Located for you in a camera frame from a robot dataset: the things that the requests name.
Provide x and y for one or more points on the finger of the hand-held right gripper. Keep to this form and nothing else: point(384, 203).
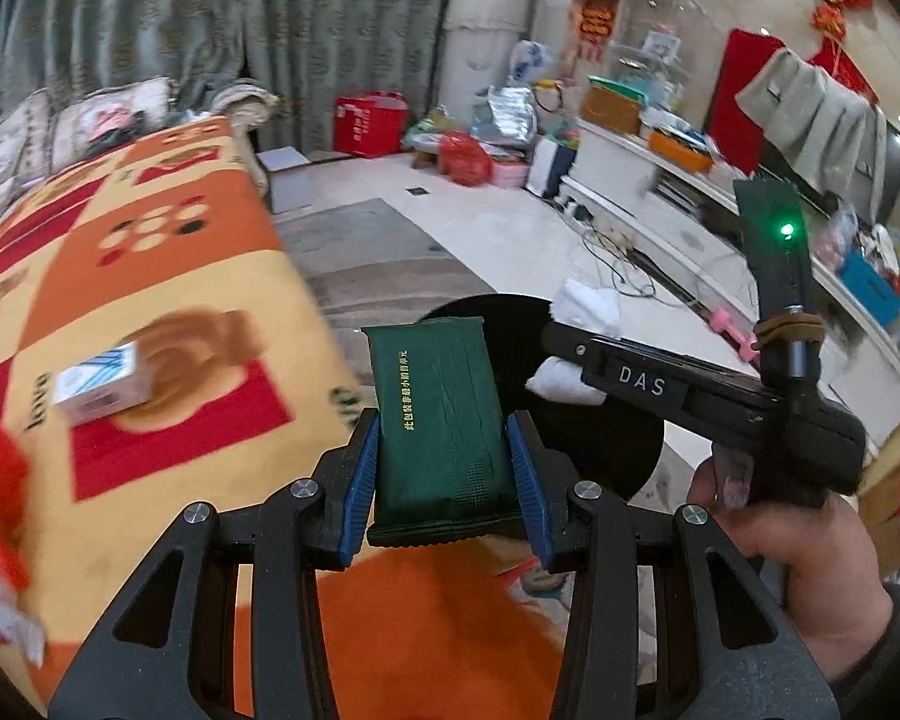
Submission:
point(566, 341)

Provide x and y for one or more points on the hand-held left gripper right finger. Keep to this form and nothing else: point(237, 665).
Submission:
point(529, 480)

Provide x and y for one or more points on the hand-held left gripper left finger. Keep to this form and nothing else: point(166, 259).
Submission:
point(360, 480)

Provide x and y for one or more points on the white tissue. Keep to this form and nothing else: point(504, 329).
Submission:
point(589, 307)

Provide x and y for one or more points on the dark green tissue pack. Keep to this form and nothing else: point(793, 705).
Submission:
point(442, 420)

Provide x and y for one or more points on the person's right forearm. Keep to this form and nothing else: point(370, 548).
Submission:
point(892, 652)

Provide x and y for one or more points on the person's right hand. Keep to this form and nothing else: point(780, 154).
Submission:
point(802, 577)

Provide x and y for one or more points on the pink dumbbell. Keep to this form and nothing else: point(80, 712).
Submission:
point(731, 330)

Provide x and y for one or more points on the cardboard box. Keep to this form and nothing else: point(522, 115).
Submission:
point(896, 510)

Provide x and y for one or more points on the white television cabinet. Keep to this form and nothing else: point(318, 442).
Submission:
point(645, 217)

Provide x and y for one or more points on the white upright box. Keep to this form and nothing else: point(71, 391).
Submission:
point(551, 165)

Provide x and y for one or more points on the pink plastic box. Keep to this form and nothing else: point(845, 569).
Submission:
point(506, 171)

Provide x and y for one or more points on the red plastic bag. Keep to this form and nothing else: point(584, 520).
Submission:
point(465, 159)

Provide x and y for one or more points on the orange tray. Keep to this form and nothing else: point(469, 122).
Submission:
point(682, 151)

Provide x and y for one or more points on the grey floor rug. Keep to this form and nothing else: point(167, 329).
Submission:
point(360, 247)

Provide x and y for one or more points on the silver foil bag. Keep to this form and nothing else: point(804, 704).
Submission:
point(511, 116)

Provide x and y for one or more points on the orange woven box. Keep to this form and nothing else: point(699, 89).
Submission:
point(611, 109)

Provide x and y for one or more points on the green plastic bag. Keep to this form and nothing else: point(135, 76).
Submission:
point(429, 131)

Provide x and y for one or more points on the orange red patterned blanket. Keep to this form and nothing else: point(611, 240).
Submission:
point(195, 255)

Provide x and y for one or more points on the white and blue box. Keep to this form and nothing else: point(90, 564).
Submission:
point(97, 382)

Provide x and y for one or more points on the white blue plastic bag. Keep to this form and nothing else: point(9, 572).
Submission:
point(532, 61)

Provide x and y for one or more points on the black television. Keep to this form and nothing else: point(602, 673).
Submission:
point(896, 150)

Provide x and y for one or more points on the red storage box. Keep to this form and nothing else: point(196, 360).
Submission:
point(371, 124)

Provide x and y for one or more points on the red cloth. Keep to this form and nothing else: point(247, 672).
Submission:
point(735, 90)

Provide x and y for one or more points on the grey jacket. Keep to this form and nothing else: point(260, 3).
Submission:
point(810, 112)

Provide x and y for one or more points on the flat white box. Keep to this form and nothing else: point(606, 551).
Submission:
point(292, 176)

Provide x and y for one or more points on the red hanging ornament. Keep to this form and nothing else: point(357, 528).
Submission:
point(596, 22)

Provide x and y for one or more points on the clear glass shelf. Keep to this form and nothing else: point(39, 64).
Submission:
point(667, 22)

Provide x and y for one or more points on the white crumpled plastic bag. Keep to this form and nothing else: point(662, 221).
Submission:
point(0, 615)

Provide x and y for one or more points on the rolled floral quilt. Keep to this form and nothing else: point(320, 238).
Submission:
point(240, 99)

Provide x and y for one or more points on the dark cloth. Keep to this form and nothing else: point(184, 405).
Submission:
point(112, 133)

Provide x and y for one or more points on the grey green patterned curtain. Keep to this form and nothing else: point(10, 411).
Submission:
point(270, 30)

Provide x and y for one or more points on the floral cushion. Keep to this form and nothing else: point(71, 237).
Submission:
point(112, 109)

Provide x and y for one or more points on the pile of floral bedding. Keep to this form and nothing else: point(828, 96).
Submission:
point(11, 139)

